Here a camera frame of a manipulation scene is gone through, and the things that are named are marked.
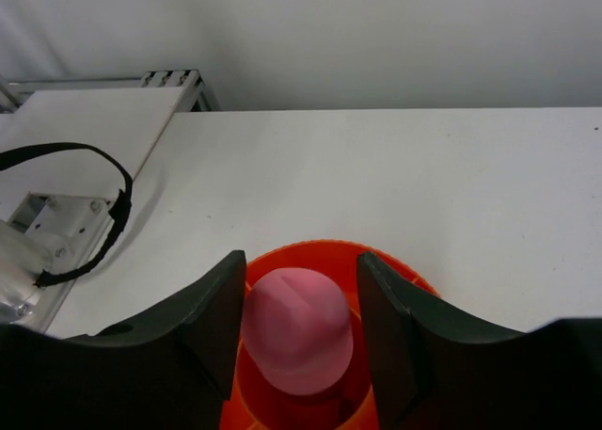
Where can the pink capped clear bottle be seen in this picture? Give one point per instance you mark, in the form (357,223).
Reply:
(297,328)

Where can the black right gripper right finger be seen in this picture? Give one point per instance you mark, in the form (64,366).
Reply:
(434,366)

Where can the aluminium table frame rail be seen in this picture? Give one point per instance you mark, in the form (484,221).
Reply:
(197,96)

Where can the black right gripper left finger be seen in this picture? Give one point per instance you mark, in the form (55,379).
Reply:
(168,367)

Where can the orange round divided container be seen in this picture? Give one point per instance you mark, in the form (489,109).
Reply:
(255,404)

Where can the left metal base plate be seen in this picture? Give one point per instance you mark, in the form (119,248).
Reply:
(71,228)

